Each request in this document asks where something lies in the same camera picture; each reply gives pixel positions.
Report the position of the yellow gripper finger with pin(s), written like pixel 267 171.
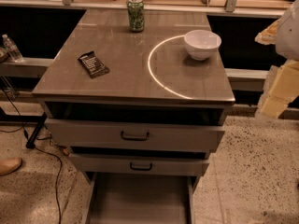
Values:
pixel 268 36
pixel 280 88

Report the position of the green soda can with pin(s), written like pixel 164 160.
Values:
pixel 136 15

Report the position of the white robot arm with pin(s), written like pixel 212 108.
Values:
pixel 287 43

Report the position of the grey drawer cabinet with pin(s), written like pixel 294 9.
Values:
pixel 151 78

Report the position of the open bottom drawer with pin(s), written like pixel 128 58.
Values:
pixel 139 199

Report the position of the white ceramic bowl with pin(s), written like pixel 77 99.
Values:
pixel 201 44

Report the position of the black snack bar wrapper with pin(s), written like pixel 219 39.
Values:
pixel 93 66

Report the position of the clear plastic water bottle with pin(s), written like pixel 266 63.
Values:
pixel 12 49

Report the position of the black table leg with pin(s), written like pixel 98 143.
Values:
pixel 31 140

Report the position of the tan shoe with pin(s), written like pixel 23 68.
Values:
pixel 8 166

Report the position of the top drawer with handle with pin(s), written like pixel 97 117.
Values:
pixel 138 136

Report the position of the drawer with handle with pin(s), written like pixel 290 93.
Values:
pixel 138 165
pixel 138 136

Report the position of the middle drawer with handle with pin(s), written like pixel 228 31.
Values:
pixel 138 165

